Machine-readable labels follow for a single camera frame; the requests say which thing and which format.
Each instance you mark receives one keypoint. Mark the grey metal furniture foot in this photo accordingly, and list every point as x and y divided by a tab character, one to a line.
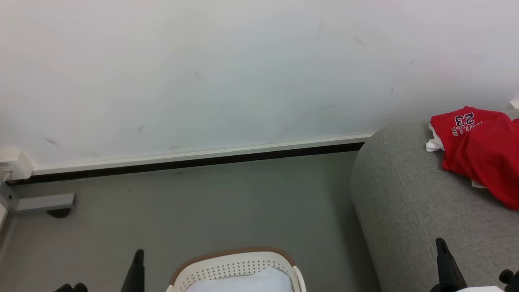
44	202

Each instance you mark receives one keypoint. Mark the light blue garment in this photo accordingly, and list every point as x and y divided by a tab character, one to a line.
243	282

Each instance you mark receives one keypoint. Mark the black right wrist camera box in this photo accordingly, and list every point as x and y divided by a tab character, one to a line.
510	279

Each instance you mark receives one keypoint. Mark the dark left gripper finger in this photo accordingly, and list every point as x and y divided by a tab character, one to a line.
136	273

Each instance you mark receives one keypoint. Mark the white and black baseboard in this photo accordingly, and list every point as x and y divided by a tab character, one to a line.
202	156

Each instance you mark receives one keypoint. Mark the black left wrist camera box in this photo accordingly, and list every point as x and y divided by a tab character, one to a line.
73	287

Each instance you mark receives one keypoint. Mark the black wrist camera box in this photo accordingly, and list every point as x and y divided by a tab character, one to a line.
510	279
73	287

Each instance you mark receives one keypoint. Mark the grey fabric sofa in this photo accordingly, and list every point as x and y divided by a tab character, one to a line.
413	211

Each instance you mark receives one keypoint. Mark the grey metal furniture leg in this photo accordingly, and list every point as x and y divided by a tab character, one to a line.
6	198

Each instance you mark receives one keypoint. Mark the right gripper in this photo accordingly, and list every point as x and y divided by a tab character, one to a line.
480	289

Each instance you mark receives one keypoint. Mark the small white wall box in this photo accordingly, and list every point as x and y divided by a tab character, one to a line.
515	104

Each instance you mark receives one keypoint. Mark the white laundry basket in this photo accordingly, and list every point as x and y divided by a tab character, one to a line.
227	266

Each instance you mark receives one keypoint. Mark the black caster wheel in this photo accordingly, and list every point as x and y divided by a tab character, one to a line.
58	213

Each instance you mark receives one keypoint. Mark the red basketball jersey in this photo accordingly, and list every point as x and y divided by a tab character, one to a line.
482	158

